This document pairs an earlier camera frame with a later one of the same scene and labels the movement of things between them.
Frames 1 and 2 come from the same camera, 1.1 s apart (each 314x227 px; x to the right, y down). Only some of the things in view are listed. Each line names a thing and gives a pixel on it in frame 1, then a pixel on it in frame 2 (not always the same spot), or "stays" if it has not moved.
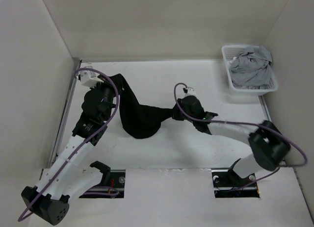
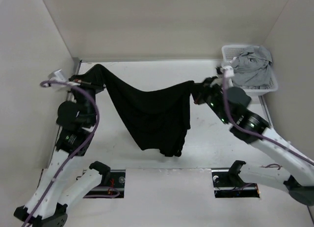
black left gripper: (99, 85) to (99, 87)
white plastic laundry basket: (229, 52) stays
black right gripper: (175, 113) to (199, 90)
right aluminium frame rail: (264, 108) stays
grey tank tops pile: (252, 67) stays
